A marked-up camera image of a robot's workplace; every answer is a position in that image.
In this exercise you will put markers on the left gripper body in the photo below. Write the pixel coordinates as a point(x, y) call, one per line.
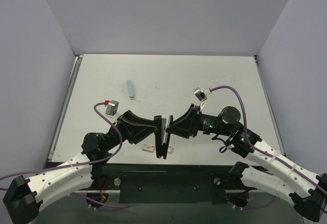
point(124, 126)

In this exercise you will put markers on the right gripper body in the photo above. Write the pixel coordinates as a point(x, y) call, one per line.
point(192, 121)

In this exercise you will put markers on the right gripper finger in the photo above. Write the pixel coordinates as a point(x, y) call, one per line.
point(184, 132)
point(185, 121)

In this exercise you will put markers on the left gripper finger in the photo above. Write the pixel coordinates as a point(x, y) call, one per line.
point(134, 134)
point(134, 123)

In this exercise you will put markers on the black stapler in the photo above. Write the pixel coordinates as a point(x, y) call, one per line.
point(162, 138)

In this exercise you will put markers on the light blue white stapler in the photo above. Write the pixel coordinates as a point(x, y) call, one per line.
point(130, 89)

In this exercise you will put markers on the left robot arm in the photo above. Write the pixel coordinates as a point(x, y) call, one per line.
point(25, 198)

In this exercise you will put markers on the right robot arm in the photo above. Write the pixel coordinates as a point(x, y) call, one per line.
point(303, 189)

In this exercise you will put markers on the staple box with red label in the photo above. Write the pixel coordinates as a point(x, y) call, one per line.
point(148, 148)

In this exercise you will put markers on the open clear staple box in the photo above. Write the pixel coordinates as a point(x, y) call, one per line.
point(170, 149)

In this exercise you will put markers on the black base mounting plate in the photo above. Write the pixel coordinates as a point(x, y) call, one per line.
point(167, 184)

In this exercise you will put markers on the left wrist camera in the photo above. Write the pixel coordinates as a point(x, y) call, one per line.
point(112, 109)

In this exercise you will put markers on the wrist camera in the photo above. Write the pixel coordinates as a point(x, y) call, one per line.
point(202, 96)
point(112, 109)

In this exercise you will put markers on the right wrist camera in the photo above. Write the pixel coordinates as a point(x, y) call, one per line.
point(202, 96)

